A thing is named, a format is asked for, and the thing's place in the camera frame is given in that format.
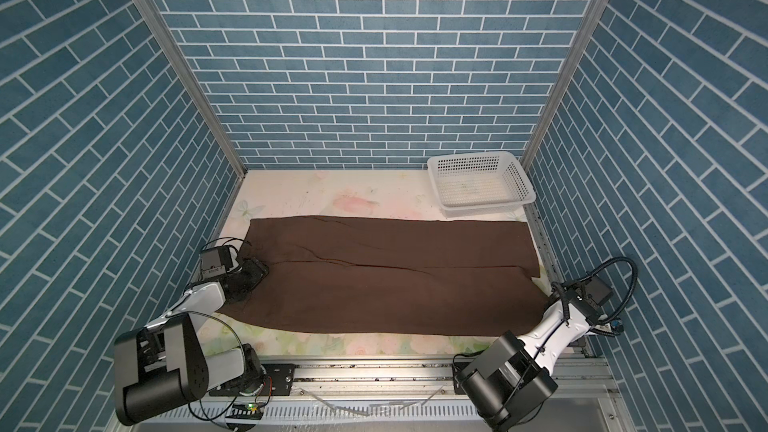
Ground brown trousers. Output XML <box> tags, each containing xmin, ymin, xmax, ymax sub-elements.
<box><xmin>222</xmin><ymin>216</ymin><xmax>548</xmax><ymax>337</ymax></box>

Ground white plastic laundry basket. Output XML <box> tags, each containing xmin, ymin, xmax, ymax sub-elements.
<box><xmin>427</xmin><ymin>151</ymin><xmax>536</xmax><ymax>216</ymax></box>

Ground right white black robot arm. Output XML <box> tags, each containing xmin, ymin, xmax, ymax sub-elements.
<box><xmin>454</xmin><ymin>283</ymin><xmax>602</xmax><ymax>431</ymax></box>

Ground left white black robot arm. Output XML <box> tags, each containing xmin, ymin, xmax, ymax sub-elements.
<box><xmin>113</xmin><ymin>259</ymin><xmax>269</xmax><ymax>426</ymax></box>

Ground left green circuit board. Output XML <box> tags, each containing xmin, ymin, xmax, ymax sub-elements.
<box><xmin>226</xmin><ymin>403</ymin><xmax>264</xmax><ymax>421</ymax></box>

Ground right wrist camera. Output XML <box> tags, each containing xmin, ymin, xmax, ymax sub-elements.
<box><xmin>580</xmin><ymin>276</ymin><xmax>614</xmax><ymax>310</ymax></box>

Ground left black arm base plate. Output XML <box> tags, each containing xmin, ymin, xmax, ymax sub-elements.
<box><xmin>239</xmin><ymin>363</ymin><xmax>296</xmax><ymax>399</ymax></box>

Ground aluminium front rail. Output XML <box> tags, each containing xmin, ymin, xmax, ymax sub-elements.
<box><xmin>107</xmin><ymin>356</ymin><xmax>637</xmax><ymax>432</ymax></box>

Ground white slotted cable duct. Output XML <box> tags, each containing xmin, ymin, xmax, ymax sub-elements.
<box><xmin>140</xmin><ymin>400</ymin><xmax>490</xmax><ymax>425</ymax></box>

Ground right aluminium corner post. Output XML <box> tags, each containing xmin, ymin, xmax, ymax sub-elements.
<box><xmin>520</xmin><ymin>0</ymin><xmax>609</xmax><ymax>172</ymax></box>

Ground aluminium corner post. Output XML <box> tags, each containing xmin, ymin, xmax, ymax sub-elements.
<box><xmin>520</xmin><ymin>0</ymin><xmax>609</xmax><ymax>172</ymax></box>
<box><xmin>103</xmin><ymin>0</ymin><xmax>247</xmax><ymax>178</ymax></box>

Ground left aluminium corner post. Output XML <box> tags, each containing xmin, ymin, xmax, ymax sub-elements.
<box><xmin>103</xmin><ymin>0</ymin><xmax>247</xmax><ymax>178</ymax></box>

